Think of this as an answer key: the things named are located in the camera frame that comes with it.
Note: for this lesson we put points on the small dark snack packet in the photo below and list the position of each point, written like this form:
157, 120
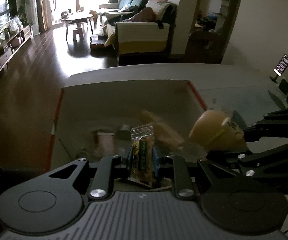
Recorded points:
141, 158

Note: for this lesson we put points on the yellow round toy figure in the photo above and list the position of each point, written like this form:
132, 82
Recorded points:
215, 131

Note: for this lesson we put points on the red cardboard box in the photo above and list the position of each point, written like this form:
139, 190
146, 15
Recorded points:
114, 106

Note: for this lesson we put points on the green potted plant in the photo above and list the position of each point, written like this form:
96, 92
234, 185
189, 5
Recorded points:
23, 14

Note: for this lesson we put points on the teal sofa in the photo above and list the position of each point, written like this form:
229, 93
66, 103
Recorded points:
122, 4

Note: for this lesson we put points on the small grey stool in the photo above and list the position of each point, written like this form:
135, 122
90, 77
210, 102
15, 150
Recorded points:
78, 32

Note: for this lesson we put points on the clear bag of brown flakes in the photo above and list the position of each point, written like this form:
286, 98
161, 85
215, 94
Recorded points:
166, 135

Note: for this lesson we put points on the wooden tv cabinet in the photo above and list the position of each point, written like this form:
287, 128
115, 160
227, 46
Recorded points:
11, 46

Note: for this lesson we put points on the white tooth plush badge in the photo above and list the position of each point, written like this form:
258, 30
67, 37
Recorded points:
105, 144

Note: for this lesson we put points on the beige striped sofa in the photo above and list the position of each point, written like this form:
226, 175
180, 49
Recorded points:
147, 30

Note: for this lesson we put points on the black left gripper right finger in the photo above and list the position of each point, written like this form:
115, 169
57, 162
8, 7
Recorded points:
175, 168

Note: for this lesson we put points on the phone on black stand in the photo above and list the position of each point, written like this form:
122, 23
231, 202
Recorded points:
280, 68

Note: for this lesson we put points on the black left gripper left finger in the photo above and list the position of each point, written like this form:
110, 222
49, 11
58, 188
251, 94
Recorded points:
104, 172

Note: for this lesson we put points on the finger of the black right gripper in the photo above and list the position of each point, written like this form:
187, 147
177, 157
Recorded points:
230, 165
274, 124

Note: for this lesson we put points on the flat screen television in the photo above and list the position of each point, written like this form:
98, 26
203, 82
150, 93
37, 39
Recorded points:
8, 10

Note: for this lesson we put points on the white coffee table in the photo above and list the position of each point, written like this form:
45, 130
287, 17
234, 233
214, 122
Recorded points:
77, 18

